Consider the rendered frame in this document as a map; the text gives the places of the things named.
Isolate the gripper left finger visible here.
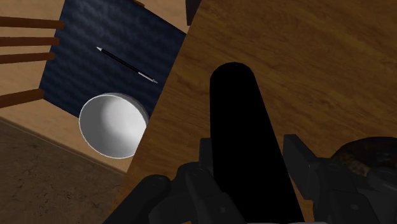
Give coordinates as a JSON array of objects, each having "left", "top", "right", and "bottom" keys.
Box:
[{"left": 104, "top": 137, "right": 247, "bottom": 224}]

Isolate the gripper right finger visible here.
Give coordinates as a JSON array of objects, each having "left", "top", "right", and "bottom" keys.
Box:
[{"left": 282, "top": 134, "right": 397, "bottom": 224}]

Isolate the dark patterned plate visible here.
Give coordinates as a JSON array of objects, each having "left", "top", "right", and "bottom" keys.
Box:
[{"left": 331, "top": 136, "right": 397, "bottom": 176}]

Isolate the white bowl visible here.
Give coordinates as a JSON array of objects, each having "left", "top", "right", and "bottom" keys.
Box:
[{"left": 78, "top": 92, "right": 150, "bottom": 160}]

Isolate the brown wooden table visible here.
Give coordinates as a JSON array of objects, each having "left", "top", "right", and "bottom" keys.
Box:
[{"left": 104, "top": 0, "right": 397, "bottom": 224}]

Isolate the black and silver pen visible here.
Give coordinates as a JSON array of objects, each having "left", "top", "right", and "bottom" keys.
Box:
[{"left": 95, "top": 46, "right": 159, "bottom": 85}]

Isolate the dark blue rug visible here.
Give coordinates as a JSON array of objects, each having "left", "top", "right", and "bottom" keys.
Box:
[{"left": 39, "top": 0, "right": 188, "bottom": 120}]

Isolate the brown wooden chair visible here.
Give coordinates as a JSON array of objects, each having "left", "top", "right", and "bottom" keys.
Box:
[{"left": 0, "top": 16, "right": 66, "bottom": 109}]

